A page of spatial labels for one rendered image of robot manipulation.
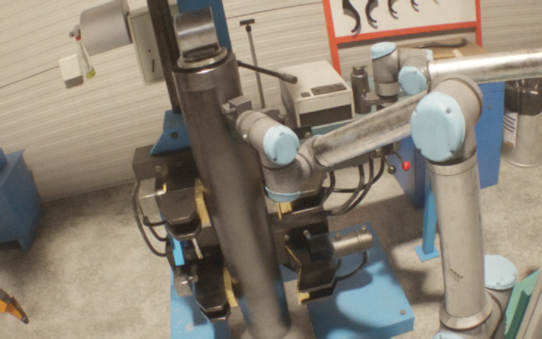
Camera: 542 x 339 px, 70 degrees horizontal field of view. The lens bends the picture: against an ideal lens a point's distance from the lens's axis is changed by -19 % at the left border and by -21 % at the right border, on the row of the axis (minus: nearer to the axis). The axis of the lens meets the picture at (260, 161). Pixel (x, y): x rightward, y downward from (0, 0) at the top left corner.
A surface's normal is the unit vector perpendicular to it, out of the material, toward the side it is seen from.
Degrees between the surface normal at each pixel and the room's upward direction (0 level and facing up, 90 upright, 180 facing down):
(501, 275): 5
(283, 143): 85
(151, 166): 90
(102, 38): 101
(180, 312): 0
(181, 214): 0
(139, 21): 90
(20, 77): 90
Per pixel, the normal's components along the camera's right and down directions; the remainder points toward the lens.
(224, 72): 0.67, 0.26
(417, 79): -0.48, 0.53
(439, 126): -0.71, 0.35
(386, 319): -0.18, -0.85
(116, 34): 0.16, 0.64
